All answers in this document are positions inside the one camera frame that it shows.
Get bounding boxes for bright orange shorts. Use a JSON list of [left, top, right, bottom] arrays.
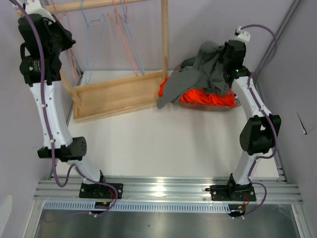
[[156, 75, 239, 108]]

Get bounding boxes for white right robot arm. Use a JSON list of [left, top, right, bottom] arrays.
[[221, 39, 281, 200]]

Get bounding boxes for dark olive green shorts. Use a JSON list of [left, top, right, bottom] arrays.
[[180, 57, 196, 69]]

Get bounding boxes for blue hanger of olive shorts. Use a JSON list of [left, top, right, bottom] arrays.
[[120, 0, 145, 75]]

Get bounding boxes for blue hanger of patterned shorts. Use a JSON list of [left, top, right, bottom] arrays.
[[80, 0, 106, 85]]

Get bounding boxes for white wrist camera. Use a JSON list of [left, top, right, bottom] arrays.
[[17, 0, 56, 22], [234, 26, 251, 44]]

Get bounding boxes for pink hanger of orange shorts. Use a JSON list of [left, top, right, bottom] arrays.
[[112, 0, 128, 29]]

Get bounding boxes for slotted grey cable duct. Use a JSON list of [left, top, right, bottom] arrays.
[[43, 200, 243, 214]]

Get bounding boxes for wooden clothes rack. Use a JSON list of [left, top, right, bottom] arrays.
[[44, 0, 170, 124]]

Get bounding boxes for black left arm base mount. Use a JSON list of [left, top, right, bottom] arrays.
[[79, 183, 123, 199]]

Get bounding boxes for aluminium mounting rail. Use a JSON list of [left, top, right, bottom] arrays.
[[33, 176, 303, 204]]

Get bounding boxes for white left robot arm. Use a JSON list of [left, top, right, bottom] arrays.
[[18, 13, 107, 198]]

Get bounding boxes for brown translucent plastic basket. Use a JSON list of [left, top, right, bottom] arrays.
[[174, 63, 241, 112]]

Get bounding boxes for grey shorts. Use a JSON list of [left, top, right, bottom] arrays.
[[158, 41, 225, 105]]

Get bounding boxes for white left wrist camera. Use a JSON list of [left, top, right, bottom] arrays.
[[17, 0, 56, 22]]

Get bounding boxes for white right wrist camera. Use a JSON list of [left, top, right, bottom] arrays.
[[234, 26, 251, 44]]

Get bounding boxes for pink hanger of blue shorts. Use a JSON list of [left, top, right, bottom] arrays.
[[107, 13, 138, 76]]

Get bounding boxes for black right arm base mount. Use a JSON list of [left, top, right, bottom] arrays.
[[205, 173, 256, 202]]

